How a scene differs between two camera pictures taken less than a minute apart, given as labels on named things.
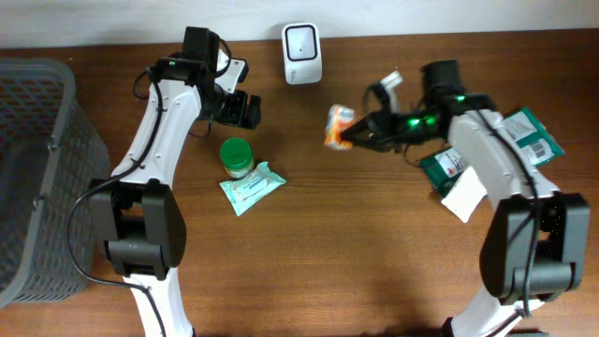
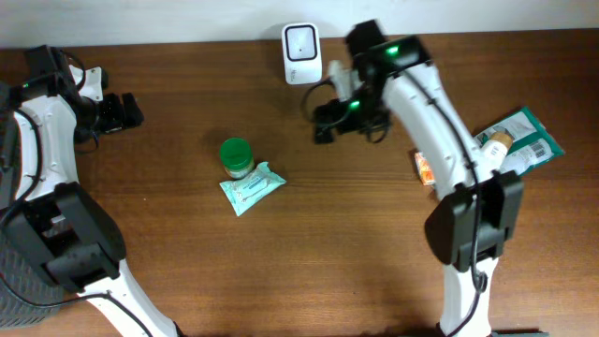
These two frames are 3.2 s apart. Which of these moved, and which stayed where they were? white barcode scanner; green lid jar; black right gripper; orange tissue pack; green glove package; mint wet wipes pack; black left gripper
Moved: black left gripper; black right gripper; orange tissue pack
Stayed: white barcode scanner; mint wet wipes pack; green lid jar; green glove package
